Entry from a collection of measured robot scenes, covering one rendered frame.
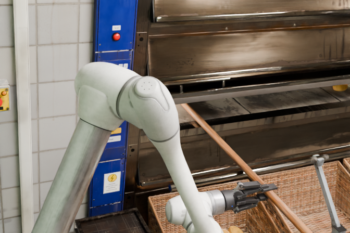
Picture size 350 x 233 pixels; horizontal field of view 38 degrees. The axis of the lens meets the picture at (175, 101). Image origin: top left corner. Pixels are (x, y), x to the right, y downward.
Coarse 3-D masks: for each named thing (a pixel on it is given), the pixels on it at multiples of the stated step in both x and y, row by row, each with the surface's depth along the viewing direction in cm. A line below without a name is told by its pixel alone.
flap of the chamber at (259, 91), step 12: (312, 72) 257; (324, 72) 257; (336, 72) 257; (348, 72) 258; (192, 84) 229; (204, 84) 230; (216, 84) 230; (228, 84) 230; (240, 84) 230; (300, 84) 232; (312, 84) 235; (324, 84) 238; (336, 84) 241; (204, 96) 212; (216, 96) 214; (228, 96) 217; (240, 96) 219
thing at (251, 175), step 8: (184, 104) 250; (192, 112) 243; (200, 120) 237; (208, 128) 231; (216, 136) 225; (224, 144) 220; (232, 152) 214; (240, 160) 210; (240, 168) 209; (248, 168) 205; (248, 176) 203; (256, 176) 200; (264, 192) 194; (272, 192) 192; (272, 200) 190; (280, 200) 188; (280, 208) 186; (288, 208) 184; (288, 216) 182; (296, 216) 181; (296, 224) 178; (304, 224) 177; (304, 232) 175; (312, 232) 174
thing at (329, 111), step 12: (300, 108) 266; (312, 108) 268; (324, 108) 269; (336, 108) 272; (348, 108) 276; (204, 120) 244; (216, 120) 245; (228, 120) 246; (240, 120) 247; (252, 120) 249; (264, 120) 253; (276, 120) 256; (288, 120) 260; (144, 132) 228; (180, 132) 234; (192, 132) 237; (204, 132) 240
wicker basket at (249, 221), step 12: (240, 180) 259; (156, 204) 242; (156, 216) 232; (216, 216) 258; (240, 216) 264; (252, 216) 261; (264, 216) 250; (156, 228) 234; (240, 228) 266; (252, 228) 261; (264, 228) 251; (276, 228) 241
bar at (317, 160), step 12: (312, 156) 227; (324, 156) 227; (336, 156) 229; (348, 156) 233; (252, 168) 212; (264, 168) 213; (276, 168) 215; (288, 168) 219; (204, 180) 201; (216, 180) 203; (324, 180) 224; (324, 192) 223; (336, 216) 220; (336, 228) 218
